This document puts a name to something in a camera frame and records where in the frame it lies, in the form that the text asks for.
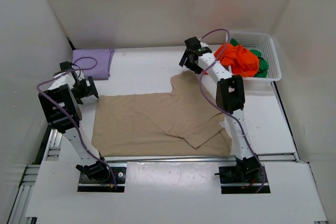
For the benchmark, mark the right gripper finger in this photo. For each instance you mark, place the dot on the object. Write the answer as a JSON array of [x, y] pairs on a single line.
[[184, 59], [198, 71]]

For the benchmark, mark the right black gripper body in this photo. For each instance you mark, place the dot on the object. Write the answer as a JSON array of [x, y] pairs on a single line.
[[189, 60]]

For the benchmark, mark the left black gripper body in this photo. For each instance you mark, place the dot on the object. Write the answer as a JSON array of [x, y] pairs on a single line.
[[87, 89]]

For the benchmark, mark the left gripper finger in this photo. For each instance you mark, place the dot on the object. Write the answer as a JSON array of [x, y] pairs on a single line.
[[79, 101], [92, 87]]

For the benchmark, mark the purple t shirt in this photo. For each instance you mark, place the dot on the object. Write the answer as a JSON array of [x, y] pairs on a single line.
[[96, 62]]

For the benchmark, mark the beige t shirt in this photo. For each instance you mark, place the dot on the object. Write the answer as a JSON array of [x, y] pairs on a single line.
[[179, 123]]

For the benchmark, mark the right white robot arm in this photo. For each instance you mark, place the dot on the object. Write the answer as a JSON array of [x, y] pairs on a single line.
[[230, 100]]

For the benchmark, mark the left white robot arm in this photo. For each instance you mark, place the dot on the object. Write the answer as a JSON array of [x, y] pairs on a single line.
[[60, 99]]

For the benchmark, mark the orange t shirt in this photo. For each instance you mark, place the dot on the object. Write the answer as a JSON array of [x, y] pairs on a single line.
[[224, 55]]

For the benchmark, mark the green t shirt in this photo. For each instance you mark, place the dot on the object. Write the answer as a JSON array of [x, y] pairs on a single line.
[[262, 66]]

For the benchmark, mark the white plastic basket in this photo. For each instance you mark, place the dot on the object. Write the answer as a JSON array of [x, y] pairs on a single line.
[[264, 43]]

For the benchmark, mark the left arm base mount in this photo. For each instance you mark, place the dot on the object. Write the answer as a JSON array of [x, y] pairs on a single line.
[[101, 181]]

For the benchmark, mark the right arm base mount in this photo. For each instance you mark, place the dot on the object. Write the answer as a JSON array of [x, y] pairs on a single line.
[[234, 184]]

